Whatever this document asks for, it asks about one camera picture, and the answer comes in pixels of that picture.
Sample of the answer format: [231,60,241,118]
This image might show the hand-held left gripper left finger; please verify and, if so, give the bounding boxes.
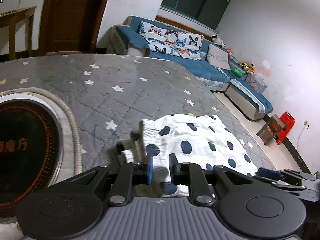
[47,153,154,207]

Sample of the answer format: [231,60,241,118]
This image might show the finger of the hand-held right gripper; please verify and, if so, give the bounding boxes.
[271,180,308,190]
[257,168,317,181]

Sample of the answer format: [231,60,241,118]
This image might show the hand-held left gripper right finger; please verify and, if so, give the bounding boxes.
[169,154,271,207]

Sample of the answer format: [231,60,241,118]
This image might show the white navy polka dot garment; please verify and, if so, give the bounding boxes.
[124,114,259,198]

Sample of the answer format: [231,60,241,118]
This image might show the small wooden stool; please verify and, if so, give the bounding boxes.
[256,114,285,146]

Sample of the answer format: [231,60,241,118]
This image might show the red plastic stool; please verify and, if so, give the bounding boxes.
[276,112,296,145]

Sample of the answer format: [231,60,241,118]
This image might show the clear plastic storage box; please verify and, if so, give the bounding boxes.
[246,74,268,92]

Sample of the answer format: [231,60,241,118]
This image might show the grey star quilted table cover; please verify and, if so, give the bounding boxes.
[0,53,278,240]

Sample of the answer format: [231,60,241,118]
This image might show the blue corner sofa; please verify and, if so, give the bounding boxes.
[107,15,273,121]

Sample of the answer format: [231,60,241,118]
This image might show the green bowl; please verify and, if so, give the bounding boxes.
[230,66,244,78]

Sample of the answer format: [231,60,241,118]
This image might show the colourful toys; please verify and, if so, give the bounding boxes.
[239,61,255,73]

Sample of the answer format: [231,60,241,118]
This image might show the beige cushion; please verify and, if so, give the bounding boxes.
[206,44,231,71]

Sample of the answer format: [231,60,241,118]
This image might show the butterfly print blanket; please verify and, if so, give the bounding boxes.
[138,21,204,61]

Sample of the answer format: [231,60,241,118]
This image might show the round black built-in cooktop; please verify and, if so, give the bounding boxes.
[0,87,83,225]

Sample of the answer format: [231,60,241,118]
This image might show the black white plush toy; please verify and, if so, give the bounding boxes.
[212,35,225,48]

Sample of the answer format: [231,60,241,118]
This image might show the dark window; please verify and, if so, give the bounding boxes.
[160,0,237,32]

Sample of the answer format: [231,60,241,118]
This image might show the brown wooden door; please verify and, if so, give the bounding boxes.
[39,0,115,55]

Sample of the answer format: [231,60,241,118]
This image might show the wooden side table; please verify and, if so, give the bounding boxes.
[0,6,37,62]

